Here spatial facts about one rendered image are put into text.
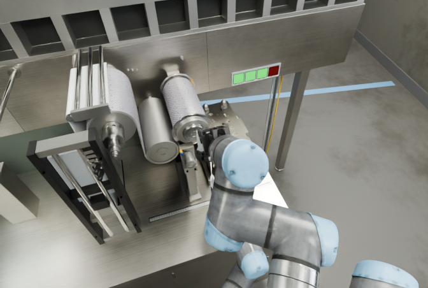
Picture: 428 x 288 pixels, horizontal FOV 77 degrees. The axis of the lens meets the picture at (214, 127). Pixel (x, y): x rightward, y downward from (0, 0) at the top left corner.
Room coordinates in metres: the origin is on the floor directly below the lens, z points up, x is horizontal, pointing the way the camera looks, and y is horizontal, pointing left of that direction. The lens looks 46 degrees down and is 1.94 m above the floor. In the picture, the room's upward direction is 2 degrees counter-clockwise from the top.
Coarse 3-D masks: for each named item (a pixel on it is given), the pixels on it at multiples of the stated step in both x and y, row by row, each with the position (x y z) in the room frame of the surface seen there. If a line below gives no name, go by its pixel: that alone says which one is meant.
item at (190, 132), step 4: (192, 124) 0.66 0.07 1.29; (196, 124) 0.66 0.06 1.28; (200, 124) 0.66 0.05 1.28; (188, 128) 0.64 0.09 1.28; (192, 128) 0.64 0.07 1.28; (196, 128) 0.65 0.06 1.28; (200, 128) 0.65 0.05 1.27; (184, 132) 0.64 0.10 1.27; (188, 132) 0.64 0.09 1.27; (192, 132) 0.65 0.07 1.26; (196, 132) 0.65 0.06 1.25; (184, 136) 0.64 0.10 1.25; (188, 136) 0.64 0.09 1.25; (192, 136) 0.65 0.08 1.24; (188, 140) 0.64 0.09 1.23; (192, 140) 0.64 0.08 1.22; (196, 140) 0.65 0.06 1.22
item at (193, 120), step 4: (188, 120) 0.65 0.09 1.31; (192, 120) 0.65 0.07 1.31; (196, 120) 0.66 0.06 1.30; (200, 120) 0.66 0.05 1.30; (204, 120) 0.67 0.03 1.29; (180, 124) 0.65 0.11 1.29; (184, 124) 0.65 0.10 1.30; (188, 124) 0.65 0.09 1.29; (204, 124) 0.67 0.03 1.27; (180, 128) 0.64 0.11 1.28; (184, 128) 0.65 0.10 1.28; (180, 132) 0.64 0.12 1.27; (180, 136) 0.64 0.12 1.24; (180, 140) 0.64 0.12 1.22; (184, 140) 0.64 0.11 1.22
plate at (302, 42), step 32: (224, 32) 1.04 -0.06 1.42; (256, 32) 1.08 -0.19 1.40; (288, 32) 1.12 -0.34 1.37; (320, 32) 1.17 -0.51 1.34; (352, 32) 1.22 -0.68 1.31; (32, 64) 0.84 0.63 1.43; (64, 64) 0.87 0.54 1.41; (128, 64) 0.93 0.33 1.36; (160, 64) 0.96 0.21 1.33; (192, 64) 1.00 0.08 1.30; (224, 64) 1.04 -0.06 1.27; (256, 64) 1.08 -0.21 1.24; (288, 64) 1.13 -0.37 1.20; (320, 64) 1.19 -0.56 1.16; (0, 96) 0.80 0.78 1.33; (32, 96) 0.83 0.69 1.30; (64, 96) 0.85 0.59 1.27; (160, 96) 0.96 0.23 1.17; (0, 128) 0.78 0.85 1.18; (32, 128) 0.81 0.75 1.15
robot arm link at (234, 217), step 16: (224, 192) 0.24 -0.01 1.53; (240, 192) 0.24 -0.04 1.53; (208, 208) 0.24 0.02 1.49; (224, 208) 0.22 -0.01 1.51; (240, 208) 0.22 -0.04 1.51; (256, 208) 0.22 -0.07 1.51; (208, 224) 0.21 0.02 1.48; (224, 224) 0.20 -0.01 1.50; (240, 224) 0.20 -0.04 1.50; (256, 224) 0.20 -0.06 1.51; (208, 240) 0.19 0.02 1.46; (224, 240) 0.18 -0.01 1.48; (240, 240) 0.19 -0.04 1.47; (256, 240) 0.18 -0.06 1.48
